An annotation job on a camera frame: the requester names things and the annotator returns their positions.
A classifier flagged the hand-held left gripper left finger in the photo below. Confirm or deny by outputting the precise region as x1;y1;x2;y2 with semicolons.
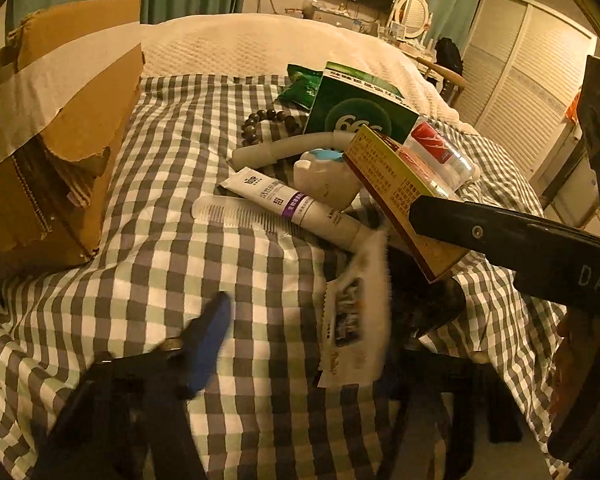
30;290;233;480

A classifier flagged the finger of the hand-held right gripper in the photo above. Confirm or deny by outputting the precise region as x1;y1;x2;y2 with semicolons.
408;194;600;275

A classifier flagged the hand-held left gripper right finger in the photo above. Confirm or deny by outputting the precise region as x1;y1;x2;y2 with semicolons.
380;255;523;480

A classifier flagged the white printed sachet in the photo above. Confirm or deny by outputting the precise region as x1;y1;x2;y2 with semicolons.
316;232;393;388

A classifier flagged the yellow red carton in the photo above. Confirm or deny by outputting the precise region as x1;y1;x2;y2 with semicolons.
342;125;471;282

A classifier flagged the brown cardboard box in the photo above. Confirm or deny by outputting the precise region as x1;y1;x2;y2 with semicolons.
0;0;146;267

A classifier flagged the white comb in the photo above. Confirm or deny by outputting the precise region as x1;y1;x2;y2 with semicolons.
191;195;306;233

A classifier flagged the wooden chair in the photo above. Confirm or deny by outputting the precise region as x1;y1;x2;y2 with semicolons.
415;55;468;106

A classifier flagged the orange bag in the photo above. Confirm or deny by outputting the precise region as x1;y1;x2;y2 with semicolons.
562;87;581;123

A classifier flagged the white purple cream tube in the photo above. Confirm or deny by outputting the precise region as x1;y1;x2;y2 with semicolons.
217;167;366;250

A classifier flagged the white louvred wardrobe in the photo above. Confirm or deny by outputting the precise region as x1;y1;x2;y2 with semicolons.
452;0;596;171

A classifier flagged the black bag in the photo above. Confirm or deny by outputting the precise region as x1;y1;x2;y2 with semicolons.
434;37;465;78

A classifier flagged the green medicine box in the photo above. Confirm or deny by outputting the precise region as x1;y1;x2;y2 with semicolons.
303;61;419;146

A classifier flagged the white curved tube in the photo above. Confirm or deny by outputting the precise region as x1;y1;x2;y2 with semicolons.
231;130;353;170

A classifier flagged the white oval vanity mirror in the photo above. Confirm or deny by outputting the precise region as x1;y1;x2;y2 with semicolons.
390;0;429;41

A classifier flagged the green snack packet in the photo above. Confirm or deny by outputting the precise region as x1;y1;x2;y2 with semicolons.
278;63;325;111

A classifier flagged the cluttered dresser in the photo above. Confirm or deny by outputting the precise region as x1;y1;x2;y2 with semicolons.
302;2;381;36

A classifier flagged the white quilted bed cover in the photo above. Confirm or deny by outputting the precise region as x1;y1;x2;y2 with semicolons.
140;12;481;136

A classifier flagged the dark bead bracelet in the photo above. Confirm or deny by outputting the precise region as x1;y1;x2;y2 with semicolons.
240;106;301;148

